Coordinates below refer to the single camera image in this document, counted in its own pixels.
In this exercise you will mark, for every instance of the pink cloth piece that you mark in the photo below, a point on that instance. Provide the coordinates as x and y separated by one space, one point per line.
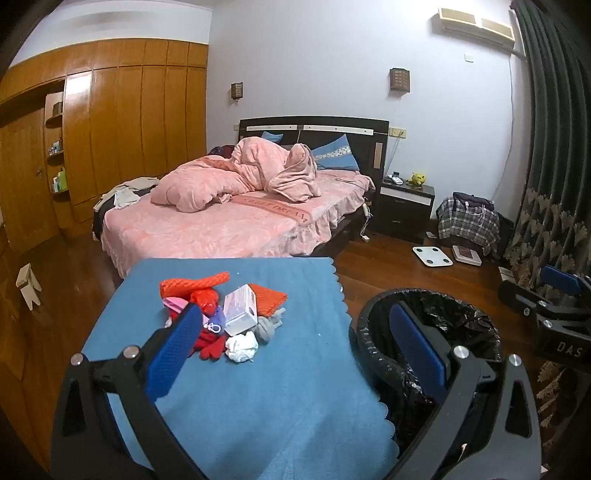
178 304

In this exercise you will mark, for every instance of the yellow plush toy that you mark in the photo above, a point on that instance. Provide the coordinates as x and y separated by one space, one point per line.
416 179

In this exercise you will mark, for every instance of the white bathroom scale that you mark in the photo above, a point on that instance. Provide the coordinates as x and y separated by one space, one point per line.
431 257

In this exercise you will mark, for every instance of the white clothes pile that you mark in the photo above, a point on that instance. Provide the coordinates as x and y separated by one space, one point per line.
127 194

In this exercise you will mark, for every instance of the black round trash bin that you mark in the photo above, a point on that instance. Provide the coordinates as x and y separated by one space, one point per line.
367 332

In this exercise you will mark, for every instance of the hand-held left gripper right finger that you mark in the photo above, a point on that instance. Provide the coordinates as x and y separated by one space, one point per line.
418 350

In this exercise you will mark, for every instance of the small blue pillow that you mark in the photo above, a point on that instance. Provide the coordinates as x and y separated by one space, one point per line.
271 137

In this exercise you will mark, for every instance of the blue scalloped table cloth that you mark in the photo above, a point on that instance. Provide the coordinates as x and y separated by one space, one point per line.
277 392

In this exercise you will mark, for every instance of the dark nightstand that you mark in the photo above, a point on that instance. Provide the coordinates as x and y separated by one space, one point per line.
401 212

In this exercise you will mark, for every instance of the pink duvet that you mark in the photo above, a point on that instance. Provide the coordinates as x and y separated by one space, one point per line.
258 166

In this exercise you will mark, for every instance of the orange flat foam net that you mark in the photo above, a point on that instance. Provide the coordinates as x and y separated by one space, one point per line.
270 300

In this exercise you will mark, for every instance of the orange foam net tube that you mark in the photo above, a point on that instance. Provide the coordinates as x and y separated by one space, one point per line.
194 284

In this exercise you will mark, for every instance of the wooden wardrobe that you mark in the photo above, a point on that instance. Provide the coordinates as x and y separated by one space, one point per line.
120 129

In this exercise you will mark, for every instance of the white crumpled tissue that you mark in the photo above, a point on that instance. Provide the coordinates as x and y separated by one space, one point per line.
240 346

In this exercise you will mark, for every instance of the scale with dark centre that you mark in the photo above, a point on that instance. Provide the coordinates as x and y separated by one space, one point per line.
466 255

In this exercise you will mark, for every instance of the black plastic bin liner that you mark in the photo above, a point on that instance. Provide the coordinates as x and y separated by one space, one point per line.
461 318

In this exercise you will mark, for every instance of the red fabric glove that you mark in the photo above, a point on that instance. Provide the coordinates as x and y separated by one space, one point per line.
210 348

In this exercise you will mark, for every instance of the grey sock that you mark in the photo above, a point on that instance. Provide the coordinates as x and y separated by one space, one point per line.
268 330

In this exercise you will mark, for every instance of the dark red cloth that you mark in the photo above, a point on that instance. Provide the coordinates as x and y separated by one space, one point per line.
221 151

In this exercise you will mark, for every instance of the red plastic bag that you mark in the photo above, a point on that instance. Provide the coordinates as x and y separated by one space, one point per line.
205 302

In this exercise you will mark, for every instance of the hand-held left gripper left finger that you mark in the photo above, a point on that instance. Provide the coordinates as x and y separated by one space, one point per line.
173 350

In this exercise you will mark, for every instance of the dark bag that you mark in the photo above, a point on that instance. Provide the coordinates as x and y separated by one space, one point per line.
505 230

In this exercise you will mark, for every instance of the pink bed sheet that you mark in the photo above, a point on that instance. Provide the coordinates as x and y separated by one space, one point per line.
221 230

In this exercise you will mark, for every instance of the large brown wall lamp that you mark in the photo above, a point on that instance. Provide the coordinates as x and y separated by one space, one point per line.
399 81

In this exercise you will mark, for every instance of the dark wooden bed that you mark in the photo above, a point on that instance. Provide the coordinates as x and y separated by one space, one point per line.
332 127

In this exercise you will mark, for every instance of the green bottles on shelf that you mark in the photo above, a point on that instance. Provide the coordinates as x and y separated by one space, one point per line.
60 181

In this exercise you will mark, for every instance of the plaid fabric bag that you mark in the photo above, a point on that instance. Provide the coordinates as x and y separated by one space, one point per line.
466 221

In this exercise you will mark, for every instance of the wall air conditioner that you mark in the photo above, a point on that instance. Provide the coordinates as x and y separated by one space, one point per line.
475 25

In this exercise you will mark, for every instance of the wall socket plate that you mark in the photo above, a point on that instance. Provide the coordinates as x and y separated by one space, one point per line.
398 133

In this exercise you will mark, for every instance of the small brown wall lamp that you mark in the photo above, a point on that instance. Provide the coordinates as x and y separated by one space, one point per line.
236 91

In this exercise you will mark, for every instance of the small wooden stool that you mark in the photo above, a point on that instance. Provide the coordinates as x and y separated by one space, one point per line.
27 281

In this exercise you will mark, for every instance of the white desk phone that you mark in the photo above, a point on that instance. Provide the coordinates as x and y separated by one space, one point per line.
395 178

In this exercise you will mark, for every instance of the large blue pillow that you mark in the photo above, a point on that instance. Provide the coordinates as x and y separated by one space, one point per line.
337 154

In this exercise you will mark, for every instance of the dark patterned curtain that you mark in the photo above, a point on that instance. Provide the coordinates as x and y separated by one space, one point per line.
554 115

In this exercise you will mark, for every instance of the white and purple box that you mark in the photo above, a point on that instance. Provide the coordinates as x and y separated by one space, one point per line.
240 309

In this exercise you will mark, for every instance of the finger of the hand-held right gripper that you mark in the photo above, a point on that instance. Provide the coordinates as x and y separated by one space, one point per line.
561 279
521 295

